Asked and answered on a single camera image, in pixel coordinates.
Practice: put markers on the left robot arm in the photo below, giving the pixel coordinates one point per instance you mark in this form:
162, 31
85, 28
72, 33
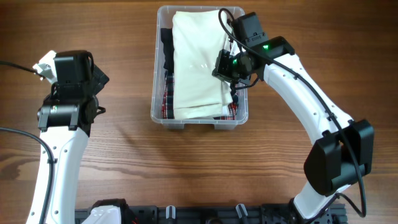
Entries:
56, 185

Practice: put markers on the cream cloth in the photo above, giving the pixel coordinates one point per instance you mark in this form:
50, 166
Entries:
198, 38

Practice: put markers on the black garment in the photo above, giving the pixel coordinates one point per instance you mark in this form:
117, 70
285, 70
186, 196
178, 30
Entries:
168, 48

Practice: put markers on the white printed shirt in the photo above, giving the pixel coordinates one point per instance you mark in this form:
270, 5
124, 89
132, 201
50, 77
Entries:
231, 49

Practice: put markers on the clear plastic storage bin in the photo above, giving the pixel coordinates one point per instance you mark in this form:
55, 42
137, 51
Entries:
164, 20

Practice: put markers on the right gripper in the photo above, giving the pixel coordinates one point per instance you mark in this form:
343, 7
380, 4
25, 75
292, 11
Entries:
221, 70

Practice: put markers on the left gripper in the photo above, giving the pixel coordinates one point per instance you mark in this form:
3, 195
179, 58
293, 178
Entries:
99, 79

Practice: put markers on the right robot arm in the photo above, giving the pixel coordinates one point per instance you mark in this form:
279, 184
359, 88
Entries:
342, 148

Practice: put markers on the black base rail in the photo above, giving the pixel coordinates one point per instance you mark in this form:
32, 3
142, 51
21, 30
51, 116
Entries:
264, 214

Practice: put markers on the red navy plaid shirt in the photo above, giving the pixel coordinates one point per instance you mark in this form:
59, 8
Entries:
168, 98

